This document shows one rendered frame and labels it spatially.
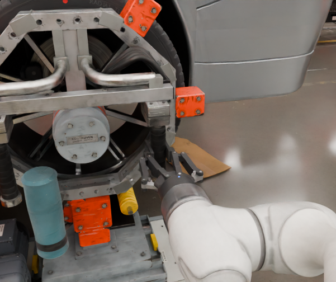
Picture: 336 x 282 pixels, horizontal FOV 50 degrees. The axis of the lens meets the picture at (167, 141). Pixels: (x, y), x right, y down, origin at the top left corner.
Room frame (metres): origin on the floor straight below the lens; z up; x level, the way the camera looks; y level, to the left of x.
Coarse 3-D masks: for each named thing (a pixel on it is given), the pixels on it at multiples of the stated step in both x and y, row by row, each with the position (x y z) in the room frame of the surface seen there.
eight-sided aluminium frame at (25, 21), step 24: (24, 24) 0.87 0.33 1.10; (48, 24) 0.88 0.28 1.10; (72, 24) 0.90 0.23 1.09; (96, 24) 0.91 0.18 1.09; (120, 24) 0.92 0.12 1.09; (0, 48) 0.89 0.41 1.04; (144, 48) 0.94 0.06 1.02; (168, 72) 0.95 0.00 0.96; (144, 144) 1.00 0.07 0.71; (168, 144) 0.96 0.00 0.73; (24, 168) 0.89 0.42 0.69; (72, 192) 0.88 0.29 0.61; (96, 192) 0.90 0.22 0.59; (120, 192) 0.92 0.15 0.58
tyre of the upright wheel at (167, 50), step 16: (16, 0) 0.95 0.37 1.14; (32, 0) 0.96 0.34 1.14; (48, 0) 0.96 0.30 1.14; (64, 0) 0.97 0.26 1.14; (80, 0) 0.98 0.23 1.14; (96, 0) 0.99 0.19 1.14; (112, 0) 1.01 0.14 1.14; (0, 16) 0.93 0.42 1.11; (0, 32) 0.93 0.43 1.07; (160, 32) 1.04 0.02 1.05; (160, 48) 1.04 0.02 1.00; (176, 64) 1.05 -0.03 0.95; (176, 80) 1.05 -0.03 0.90; (176, 128) 1.05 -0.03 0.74
